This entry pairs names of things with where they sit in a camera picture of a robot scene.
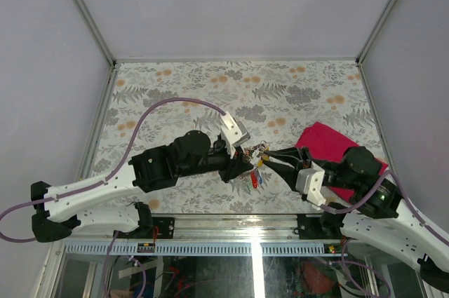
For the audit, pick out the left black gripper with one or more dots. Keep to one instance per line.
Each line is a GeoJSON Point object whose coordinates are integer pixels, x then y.
{"type": "Point", "coordinates": [236, 165]}

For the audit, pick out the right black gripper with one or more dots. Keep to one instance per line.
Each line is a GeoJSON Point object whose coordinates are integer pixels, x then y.
{"type": "Point", "coordinates": [298, 155]}

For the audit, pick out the key bunch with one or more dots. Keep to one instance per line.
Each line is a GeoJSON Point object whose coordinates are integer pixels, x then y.
{"type": "Point", "coordinates": [256, 156]}

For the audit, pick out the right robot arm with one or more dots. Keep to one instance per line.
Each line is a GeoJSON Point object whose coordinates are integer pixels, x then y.
{"type": "Point", "coordinates": [361, 201]}

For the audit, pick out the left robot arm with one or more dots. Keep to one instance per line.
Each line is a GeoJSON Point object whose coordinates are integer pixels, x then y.
{"type": "Point", "coordinates": [75, 209]}

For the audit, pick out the pink cloth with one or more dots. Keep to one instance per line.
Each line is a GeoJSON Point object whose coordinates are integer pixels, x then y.
{"type": "Point", "coordinates": [325, 143]}

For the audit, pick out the floral table mat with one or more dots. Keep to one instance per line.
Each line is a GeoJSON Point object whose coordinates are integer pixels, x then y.
{"type": "Point", "coordinates": [152, 103]}

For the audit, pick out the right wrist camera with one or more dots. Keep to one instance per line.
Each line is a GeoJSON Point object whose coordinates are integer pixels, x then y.
{"type": "Point", "coordinates": [309, 182]}

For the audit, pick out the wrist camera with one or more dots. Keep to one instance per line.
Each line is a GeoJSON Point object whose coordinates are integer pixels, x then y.
{"type": "Point", "coordinates": [309, 182]}
{"type": "Point", "coordinates": [233, 132]}

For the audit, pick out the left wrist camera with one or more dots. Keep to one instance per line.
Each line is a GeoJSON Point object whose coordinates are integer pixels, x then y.
{"type": "Point", "coordinates": [233, 132]}

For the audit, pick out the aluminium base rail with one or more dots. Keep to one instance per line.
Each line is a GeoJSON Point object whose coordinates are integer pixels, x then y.
{"type": "Point", "coordinates": [216, 235]}

